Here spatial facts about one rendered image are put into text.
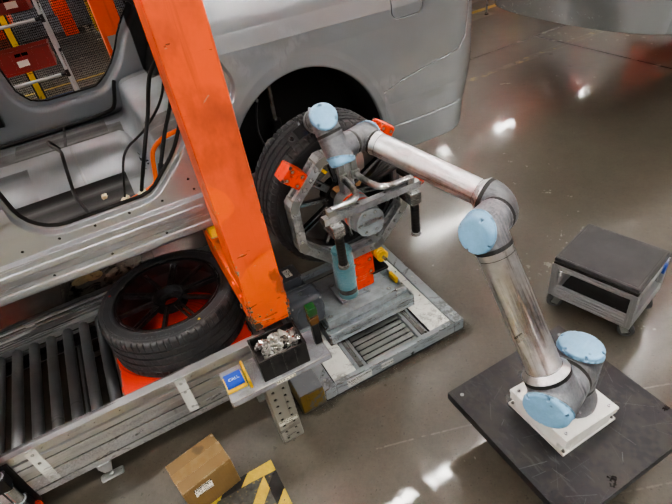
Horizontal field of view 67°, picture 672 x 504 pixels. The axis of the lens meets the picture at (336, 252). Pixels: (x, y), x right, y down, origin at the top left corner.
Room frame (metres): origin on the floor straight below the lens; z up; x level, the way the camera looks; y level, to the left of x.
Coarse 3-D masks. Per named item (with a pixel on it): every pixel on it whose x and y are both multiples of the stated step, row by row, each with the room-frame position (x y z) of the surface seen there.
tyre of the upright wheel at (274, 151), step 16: (304, 112) 2.05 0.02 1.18; (352, 112) 2.08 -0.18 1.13; (288, 128) 1.97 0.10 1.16; (272, 144) 1.96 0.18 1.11; (288, 144) 1.87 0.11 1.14; (304, 144) 1.82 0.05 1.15; (272, 160) 1.87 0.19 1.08; (288, 160) 1.79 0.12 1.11; (304, 160) 1.81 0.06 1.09; (256, 176) 1.92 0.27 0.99; (272, 176) 1.82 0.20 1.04; (272, 192) 1.76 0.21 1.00; (288, 192) 1.77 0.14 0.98; (272, 208) 1.75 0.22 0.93; (272, 224) 1.75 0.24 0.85; (288, 224) 1.76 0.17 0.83; (288, 240) 1.76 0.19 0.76; (304, 256) 1.77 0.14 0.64
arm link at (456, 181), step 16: (352, 128) 1.65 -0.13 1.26; (368, 128) 1.65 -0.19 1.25; (368, 144) 1.60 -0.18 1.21; (384, 144) 1.56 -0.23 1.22; (400, 144) 1.54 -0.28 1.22; (384, 160) 1.56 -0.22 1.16; (400, 160) 1.50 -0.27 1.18; (416, 160) 1.47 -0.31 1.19; (432, 160) 1.45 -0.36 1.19; (416, 176) 1.46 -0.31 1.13; (432, 176) 1.41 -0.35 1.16; (448, 176) 1.37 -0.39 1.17; (464, 176) 1.35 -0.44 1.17; (448, 192) 1.37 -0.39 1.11; (464, 192) 1.32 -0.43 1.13; (480, 192) 1.28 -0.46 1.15; (496, 192) 1.25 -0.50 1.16
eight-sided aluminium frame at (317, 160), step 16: (320, 160) 1.74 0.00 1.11; (400, 176) 1.87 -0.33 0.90; (304, 192) 1.71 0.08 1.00; (288, 208) 1.69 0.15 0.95; (400, 208) 1.86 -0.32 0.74; (384, 224) 1.89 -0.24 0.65; (304, 240) 1.69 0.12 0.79; (368, 240) 1.85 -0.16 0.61; (384, 240) 1.83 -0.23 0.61; (320, 256) 1.71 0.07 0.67
